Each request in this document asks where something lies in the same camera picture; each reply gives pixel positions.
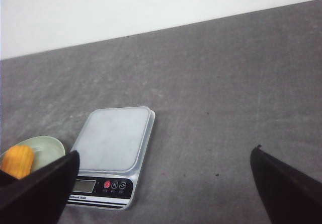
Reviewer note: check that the silver digital kitchen scale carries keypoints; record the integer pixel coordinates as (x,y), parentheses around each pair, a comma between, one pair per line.
(111,146)

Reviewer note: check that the yellow corn cob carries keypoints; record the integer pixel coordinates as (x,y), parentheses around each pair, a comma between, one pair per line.
(18,161)

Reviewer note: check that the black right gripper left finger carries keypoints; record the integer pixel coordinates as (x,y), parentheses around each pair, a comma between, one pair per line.
(41,196)

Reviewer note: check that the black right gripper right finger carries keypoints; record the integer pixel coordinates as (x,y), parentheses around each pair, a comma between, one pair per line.
(288,195)

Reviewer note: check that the light green plate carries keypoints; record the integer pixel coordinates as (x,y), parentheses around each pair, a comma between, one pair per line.
(46,149)

